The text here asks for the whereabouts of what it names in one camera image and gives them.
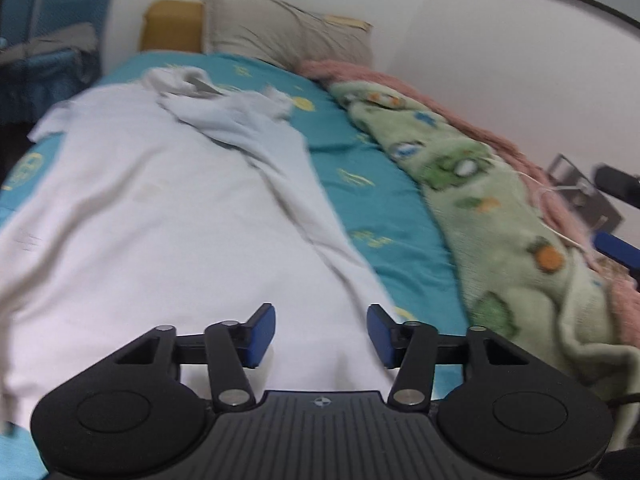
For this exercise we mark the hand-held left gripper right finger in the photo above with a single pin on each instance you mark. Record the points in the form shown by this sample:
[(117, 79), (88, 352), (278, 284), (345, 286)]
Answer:
[(380, 334)]

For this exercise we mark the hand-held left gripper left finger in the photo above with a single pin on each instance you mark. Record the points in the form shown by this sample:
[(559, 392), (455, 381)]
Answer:
[(262, 334)]

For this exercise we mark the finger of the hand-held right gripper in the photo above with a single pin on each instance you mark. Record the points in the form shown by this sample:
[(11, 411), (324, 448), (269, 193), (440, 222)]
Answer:
[(619, 181), (617, 247)]

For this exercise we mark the white long-sleeved shirt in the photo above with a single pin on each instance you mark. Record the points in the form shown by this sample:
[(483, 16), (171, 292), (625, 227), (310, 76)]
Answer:
[(150, 220)]

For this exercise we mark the green printed fleece blanket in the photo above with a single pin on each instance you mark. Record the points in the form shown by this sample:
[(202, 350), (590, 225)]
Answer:
[(505, 240)]

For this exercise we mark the teal printed bed sheet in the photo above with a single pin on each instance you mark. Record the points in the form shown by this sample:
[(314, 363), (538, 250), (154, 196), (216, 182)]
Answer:
[(370, 195)]

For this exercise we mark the pink fleece blanket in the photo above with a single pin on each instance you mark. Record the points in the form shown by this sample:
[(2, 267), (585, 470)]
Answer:
[(450, 110)]

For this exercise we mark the grey pillow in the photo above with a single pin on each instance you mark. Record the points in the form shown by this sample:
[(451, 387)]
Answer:
[(285, 35)]

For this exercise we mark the yellow headboard cushion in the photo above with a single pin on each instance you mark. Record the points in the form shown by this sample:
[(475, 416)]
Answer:
[(172, 27)]

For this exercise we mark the blue fabric furniture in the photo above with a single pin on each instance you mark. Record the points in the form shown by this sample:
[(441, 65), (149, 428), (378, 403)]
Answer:
[(45, 35)]

